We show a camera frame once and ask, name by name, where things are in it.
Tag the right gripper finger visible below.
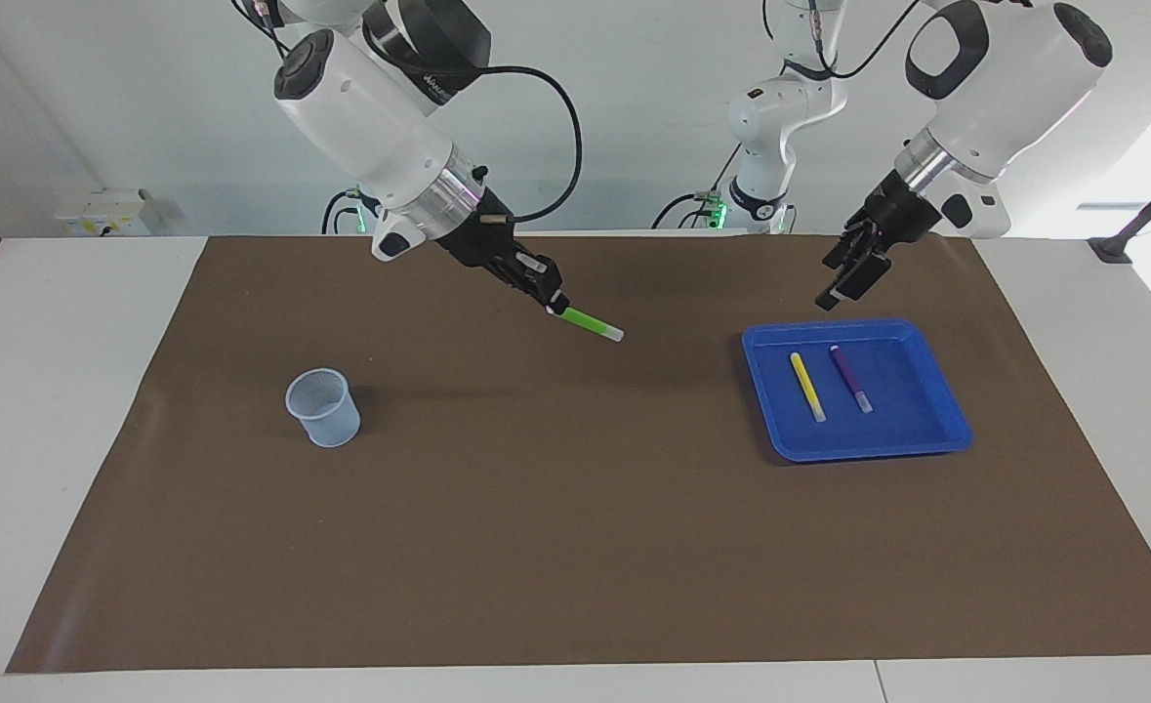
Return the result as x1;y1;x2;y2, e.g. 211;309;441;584
497;269;555;313
521;252;566;306

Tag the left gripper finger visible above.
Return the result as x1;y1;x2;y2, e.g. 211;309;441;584
822;227;869;269
816;256;890;311

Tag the green pen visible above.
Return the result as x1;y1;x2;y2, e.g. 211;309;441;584
557;306;626;344

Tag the purple pen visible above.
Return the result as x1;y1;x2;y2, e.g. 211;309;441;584
829;345;875;415

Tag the yellow pen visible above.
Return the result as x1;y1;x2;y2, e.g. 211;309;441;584
790;351;827;424

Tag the blue plastic tray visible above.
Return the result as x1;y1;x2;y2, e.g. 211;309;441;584
741;318;974;464

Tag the black clamp stand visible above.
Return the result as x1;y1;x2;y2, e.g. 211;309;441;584
1088;156;1151;267

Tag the translucent mesh pen cup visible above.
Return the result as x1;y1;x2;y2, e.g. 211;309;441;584
285;367;362;449

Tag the brown table mat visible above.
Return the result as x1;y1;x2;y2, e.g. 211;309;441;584
6;232;1151;675

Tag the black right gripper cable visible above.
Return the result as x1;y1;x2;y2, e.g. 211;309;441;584
477;63;584;226

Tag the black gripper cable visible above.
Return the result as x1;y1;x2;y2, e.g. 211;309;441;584
477;63;584;226
763;0;929;81

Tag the black left base cable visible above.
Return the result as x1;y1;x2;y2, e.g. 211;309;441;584
651;146;744;231

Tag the black base cable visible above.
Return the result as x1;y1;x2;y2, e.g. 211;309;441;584
321;188;366;235
651;146;744;231

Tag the black right base cable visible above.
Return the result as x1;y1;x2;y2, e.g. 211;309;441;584
321;188;366;235

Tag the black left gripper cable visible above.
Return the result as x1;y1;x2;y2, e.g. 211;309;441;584
763;0;929;81

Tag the white wall socket box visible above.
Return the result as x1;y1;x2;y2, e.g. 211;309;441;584
56;188;153;237

